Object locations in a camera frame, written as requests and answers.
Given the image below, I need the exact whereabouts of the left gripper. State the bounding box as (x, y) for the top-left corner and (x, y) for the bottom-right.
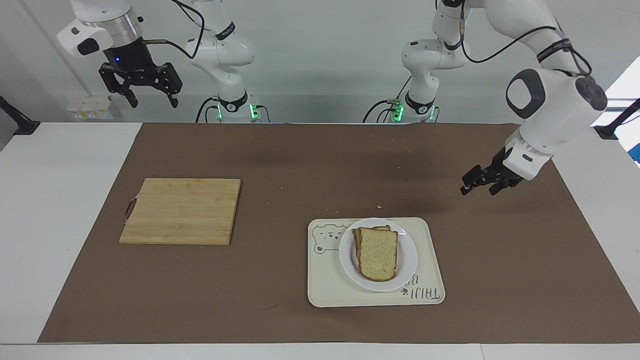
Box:
(460, 146), (525, 196)

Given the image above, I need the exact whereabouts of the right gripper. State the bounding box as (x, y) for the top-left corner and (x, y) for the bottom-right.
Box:
(98, 37), (184, 109)

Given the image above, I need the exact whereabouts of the white round plate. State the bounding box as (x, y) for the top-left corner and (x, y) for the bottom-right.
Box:
(338, 217), (419, 293)

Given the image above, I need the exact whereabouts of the black stand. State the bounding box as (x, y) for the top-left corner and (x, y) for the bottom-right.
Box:
(594, 97), (640, 141)
(0, 95), (41, 136)

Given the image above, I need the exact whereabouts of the bread slice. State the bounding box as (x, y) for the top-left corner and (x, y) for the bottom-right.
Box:
(356, 227), (400, 282)
(351, 224), (392, 261)

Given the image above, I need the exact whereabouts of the wooden cutting board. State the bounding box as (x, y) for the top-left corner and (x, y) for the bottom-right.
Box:
(118, 177), (242, 246)

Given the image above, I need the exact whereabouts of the cream plastic tray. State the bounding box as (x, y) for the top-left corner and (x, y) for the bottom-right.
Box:
(306, 216), (446, 308)

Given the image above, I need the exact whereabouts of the white wall socket box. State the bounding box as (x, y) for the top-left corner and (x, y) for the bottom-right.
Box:
(66, 97), (114, 121)

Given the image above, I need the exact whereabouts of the black cable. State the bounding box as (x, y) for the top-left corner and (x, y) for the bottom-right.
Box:
(141, 0), (206, 61)
(195, 96), (222, 124)
(362, 98), (402, 124)
(458, 9), (594, 77)

